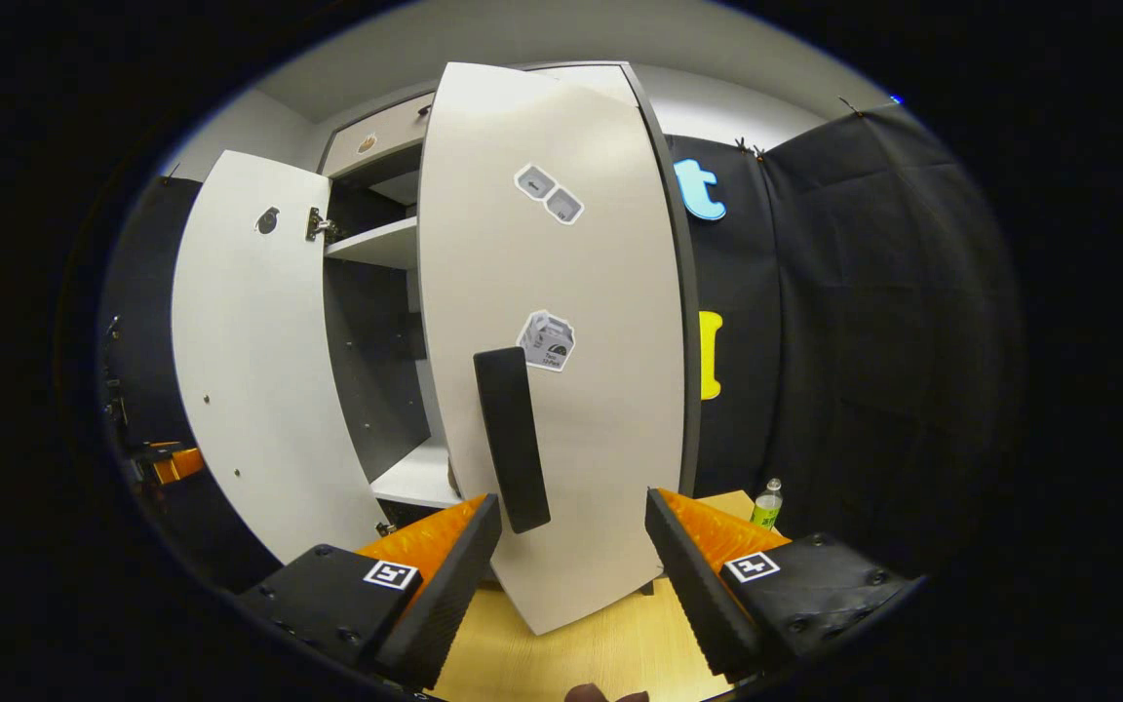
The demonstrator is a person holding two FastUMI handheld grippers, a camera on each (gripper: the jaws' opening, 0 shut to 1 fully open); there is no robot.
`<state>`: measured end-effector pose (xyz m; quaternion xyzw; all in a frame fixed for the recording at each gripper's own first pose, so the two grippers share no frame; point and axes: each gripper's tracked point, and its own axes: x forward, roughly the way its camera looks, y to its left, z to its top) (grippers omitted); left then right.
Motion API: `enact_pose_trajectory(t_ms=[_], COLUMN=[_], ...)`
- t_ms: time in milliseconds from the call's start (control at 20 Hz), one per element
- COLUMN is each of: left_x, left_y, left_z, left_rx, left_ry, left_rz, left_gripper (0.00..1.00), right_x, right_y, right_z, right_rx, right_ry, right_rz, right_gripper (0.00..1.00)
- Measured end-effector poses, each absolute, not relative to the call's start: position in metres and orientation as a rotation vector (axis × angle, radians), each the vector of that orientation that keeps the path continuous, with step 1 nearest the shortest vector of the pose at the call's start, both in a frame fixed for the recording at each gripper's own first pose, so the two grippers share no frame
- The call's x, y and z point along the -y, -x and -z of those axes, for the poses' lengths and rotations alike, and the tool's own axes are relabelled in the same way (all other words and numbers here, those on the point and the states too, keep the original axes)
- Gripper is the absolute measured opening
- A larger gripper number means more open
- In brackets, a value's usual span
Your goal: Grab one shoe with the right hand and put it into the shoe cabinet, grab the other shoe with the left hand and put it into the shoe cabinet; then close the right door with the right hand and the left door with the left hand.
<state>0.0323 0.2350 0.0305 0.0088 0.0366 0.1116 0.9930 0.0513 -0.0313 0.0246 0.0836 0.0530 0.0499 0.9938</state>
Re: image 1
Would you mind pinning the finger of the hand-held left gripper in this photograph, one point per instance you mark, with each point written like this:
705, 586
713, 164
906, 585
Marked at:
179, 464

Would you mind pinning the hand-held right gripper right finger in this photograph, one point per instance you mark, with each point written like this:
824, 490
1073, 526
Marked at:
693, 585

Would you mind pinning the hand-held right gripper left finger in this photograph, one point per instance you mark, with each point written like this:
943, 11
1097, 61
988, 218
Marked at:
445, 595

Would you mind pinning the white shoe cabinet door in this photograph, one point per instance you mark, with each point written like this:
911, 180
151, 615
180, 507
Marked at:
259, 370
600, 439

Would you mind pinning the white shoe cabinet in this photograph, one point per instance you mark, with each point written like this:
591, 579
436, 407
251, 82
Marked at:
376, 390

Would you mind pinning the white cabinet drawer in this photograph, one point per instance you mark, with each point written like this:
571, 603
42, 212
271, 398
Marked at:
376, 132

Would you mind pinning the clear plastic bottle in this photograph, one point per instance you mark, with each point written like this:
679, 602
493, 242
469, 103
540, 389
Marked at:
767, 505

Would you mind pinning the black clip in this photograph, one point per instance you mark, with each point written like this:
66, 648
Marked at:
749, 148
851, 105

